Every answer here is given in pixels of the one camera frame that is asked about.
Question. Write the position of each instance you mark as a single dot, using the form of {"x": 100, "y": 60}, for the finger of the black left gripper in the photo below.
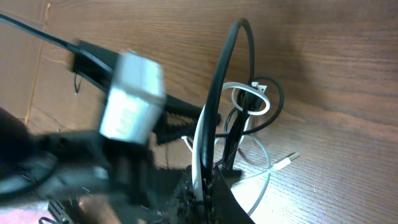
{"x": 181, "y": 108}
{"x": 166, "y": 133}

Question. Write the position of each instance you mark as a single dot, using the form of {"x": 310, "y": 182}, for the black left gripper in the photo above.
{"x": 59, "y": 166}

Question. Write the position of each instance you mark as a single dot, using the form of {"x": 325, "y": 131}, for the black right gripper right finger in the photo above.
{"x": 226, "y": 209}

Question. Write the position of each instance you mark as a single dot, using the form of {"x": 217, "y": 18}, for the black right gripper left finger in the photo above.
{"x": 182, "y": 207}

